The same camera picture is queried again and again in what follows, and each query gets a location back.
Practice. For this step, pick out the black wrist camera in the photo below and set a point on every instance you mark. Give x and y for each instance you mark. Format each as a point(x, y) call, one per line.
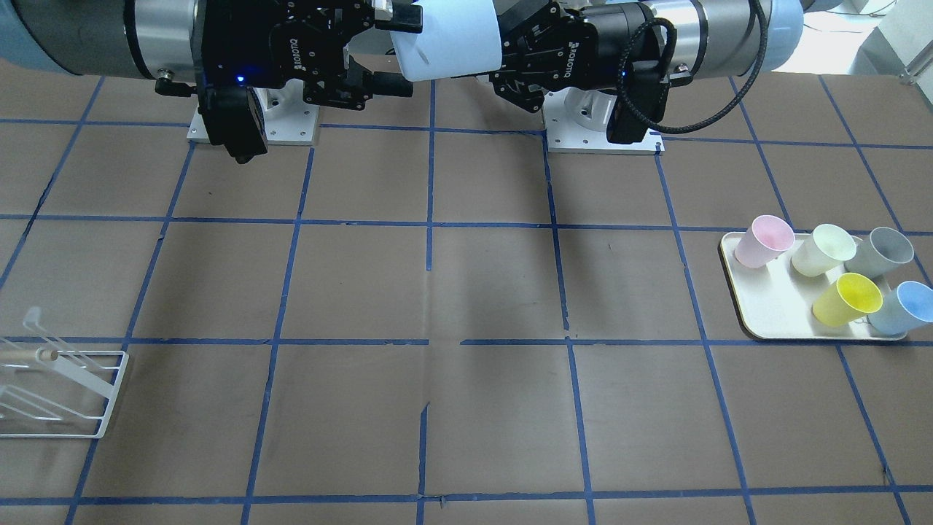
point(642, 85)
point(234, 119)

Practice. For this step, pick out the bright yellow plastic cup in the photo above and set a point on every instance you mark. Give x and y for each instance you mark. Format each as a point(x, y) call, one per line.
point(851, 297)

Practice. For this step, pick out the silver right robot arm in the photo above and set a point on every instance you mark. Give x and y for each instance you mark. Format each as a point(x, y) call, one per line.
point(126, 39)

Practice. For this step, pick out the white plastic tray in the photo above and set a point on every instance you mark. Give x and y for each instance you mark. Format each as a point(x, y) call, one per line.
point(774, 302)

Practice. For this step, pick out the pink plastic cup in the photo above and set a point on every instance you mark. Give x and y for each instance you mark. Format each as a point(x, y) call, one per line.
point(766, 239)

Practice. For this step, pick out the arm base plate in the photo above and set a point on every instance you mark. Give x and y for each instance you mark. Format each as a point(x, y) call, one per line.
point(289, 120)
point(576, 123)

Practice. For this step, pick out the white wire cup rack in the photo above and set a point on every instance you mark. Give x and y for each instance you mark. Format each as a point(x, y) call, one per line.
point(73, 397)

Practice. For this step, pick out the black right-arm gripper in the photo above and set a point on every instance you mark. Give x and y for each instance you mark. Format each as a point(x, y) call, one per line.
point(240, 36)

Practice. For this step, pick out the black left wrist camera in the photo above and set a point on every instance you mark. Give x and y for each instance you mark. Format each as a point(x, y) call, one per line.
point(642, 85)

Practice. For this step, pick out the light blue plastic cup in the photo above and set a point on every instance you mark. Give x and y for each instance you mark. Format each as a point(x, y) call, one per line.
point(458, 38)

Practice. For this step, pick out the blue plastic cup on tray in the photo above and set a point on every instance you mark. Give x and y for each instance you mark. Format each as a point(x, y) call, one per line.
point(905, 308)

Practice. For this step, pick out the pale yellow plastic cup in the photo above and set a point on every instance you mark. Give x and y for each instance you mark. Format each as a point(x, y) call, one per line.
point(827, 247)

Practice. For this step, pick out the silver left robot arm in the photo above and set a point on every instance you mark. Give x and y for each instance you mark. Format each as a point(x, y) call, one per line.
point(719, 38)

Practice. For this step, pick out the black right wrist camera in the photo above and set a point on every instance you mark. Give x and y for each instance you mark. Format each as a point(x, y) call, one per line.
point(234, 119)

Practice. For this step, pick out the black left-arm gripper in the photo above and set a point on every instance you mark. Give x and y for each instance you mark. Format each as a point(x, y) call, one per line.
point(611, 33)

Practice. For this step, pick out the grey plastic cup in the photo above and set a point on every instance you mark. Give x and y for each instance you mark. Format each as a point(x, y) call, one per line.
point(883, 250)

